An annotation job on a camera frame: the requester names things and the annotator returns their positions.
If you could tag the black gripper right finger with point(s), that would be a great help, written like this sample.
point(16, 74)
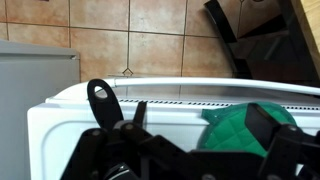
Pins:
point(261, 125)

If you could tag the black frying pan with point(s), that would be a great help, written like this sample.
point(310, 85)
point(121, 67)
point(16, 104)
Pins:
point(106, 110)

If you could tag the white electric stove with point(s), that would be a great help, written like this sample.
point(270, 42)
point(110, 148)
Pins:
point(56, 133)

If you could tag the round green quilted towel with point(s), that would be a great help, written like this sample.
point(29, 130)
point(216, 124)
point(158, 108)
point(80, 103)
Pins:
point(226, 133)

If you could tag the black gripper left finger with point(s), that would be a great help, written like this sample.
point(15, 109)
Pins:
point(140, 115)

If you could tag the black metal stand leg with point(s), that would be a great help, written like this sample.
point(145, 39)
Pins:
point(226, 30)

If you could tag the white refrigerator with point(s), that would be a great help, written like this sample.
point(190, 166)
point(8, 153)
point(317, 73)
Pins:
point(20, 116)

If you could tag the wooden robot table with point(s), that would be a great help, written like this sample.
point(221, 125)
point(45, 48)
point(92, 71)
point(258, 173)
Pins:
point(311, 20)

